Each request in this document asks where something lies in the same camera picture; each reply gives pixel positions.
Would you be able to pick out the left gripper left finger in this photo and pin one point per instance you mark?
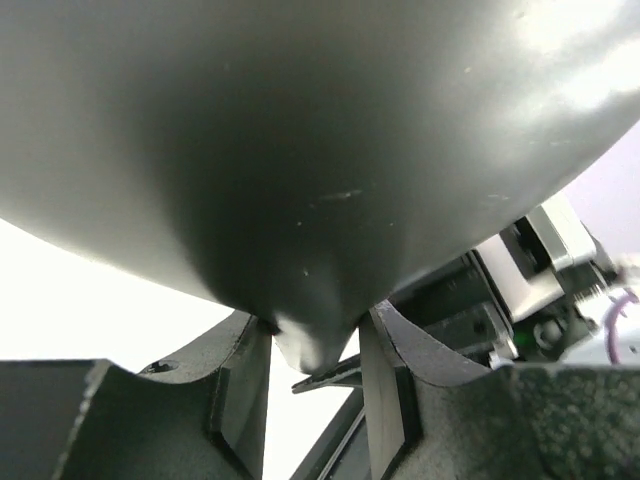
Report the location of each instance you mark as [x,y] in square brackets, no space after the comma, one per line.
[199,413]

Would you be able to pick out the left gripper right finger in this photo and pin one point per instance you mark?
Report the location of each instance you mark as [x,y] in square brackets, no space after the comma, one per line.
[431,413]

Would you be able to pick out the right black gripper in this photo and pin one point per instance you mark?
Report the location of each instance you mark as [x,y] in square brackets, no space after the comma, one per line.
[459,305]

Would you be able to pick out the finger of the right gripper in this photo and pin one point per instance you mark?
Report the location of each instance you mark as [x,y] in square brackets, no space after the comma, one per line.
[341,451]

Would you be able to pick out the grey shower head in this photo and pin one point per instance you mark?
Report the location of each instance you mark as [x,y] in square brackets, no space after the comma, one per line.
[302,160]

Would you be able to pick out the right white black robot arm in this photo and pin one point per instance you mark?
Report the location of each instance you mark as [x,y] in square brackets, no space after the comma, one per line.
[575,330]

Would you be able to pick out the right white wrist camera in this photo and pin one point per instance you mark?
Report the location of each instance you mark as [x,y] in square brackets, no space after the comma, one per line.
[527,259]

